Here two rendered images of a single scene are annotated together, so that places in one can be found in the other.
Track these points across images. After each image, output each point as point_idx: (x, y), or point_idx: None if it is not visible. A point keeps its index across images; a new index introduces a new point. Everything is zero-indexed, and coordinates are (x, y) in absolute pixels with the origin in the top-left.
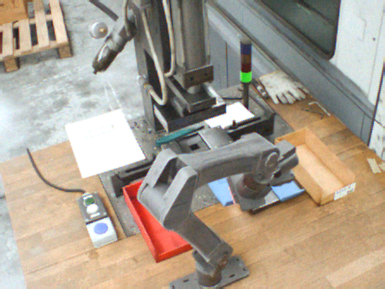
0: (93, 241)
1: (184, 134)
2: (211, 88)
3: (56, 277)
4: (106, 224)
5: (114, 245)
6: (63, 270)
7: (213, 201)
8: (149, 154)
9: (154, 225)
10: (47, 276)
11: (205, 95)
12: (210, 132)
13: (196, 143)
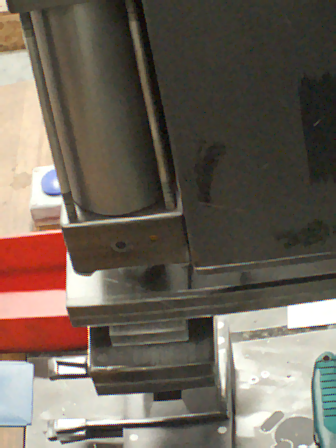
0: (34, 168)
1: (317, 425)
2: (198, 361)
3: (11, 121)
4: (56, 191)
5: (23, 218)
6: (19, 131)
7: (32, 431)
8: (301, 342)
9: (27, 295)
10: (22, 109)
11: (91, 285)
12: (207, 445)
13: (182, 399)
